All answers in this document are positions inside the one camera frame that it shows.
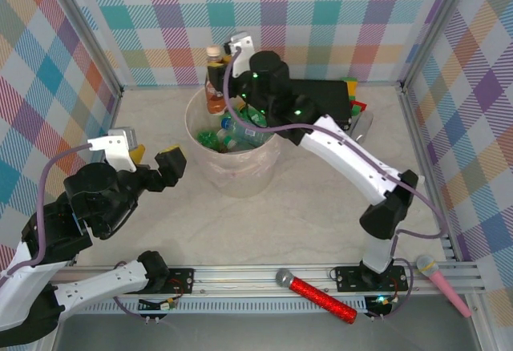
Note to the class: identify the pink bin with plastic liner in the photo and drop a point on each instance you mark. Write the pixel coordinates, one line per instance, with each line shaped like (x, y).
(240, 174)

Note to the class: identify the pink microphone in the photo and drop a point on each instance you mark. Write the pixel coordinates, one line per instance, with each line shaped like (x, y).
(445, 285)

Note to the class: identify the red toy block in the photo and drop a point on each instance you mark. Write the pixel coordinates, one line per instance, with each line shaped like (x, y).
(358, 107)

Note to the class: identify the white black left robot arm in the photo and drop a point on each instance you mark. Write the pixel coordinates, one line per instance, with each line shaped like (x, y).
(100, 283)

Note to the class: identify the clear bottle blue red label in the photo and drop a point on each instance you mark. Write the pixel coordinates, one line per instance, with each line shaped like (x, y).
(228, 122)

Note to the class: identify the black case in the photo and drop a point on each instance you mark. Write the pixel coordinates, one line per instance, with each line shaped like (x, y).
(328, 98)

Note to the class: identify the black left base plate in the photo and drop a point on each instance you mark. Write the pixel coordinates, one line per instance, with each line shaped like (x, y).
(182, 281)

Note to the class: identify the clear bottle green cap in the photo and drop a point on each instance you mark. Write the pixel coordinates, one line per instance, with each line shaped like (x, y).
(248, 134)

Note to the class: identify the green toy block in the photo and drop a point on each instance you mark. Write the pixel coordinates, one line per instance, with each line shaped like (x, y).
(347, 80)

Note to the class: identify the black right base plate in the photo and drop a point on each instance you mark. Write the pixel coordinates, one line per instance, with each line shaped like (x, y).
(346, 279)

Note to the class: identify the aluminium frame post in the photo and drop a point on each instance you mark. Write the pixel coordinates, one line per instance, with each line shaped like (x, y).
(435, 26)
(90, 32)

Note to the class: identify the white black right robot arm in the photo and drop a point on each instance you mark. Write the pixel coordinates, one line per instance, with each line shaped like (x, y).
(348, 154)

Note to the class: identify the brown tea bottle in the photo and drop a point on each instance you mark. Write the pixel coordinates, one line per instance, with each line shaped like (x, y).
(215, 104)

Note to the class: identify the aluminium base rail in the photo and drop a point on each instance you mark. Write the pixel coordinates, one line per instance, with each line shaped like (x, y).
(240, 275)

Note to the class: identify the clear bottle light-blue label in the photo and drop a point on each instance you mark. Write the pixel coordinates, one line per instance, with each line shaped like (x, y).
(362, 126)

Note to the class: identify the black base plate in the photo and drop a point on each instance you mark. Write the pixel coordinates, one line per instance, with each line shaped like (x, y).
(346, 279)
(182, 281)

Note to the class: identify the red glitter microphone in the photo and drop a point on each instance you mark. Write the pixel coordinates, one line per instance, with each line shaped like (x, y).
(320, 293)

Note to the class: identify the yellow toy block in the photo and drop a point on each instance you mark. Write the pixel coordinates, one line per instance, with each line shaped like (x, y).
(352, 88)

